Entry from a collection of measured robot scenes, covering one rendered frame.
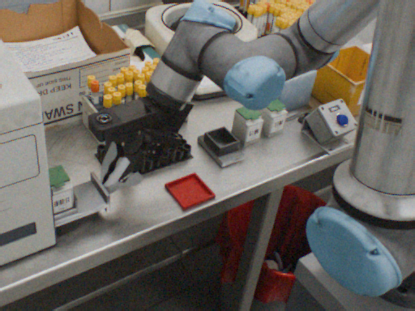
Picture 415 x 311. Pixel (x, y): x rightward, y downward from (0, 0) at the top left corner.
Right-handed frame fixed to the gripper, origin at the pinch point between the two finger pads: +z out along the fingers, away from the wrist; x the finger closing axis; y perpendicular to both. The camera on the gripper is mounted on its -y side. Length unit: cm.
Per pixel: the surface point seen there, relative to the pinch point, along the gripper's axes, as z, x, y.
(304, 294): -2.5, -28.3, 25.3
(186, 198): -3.1, -5.3, 14.4
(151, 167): -2.8, 4.2, 12.4
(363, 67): -37, 7, 61
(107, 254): 7.3, -8.5, 0.3
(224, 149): -11.5, 0.4, 23.6
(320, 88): -28, 7, 52
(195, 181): -5.1, -2.4, 17.9
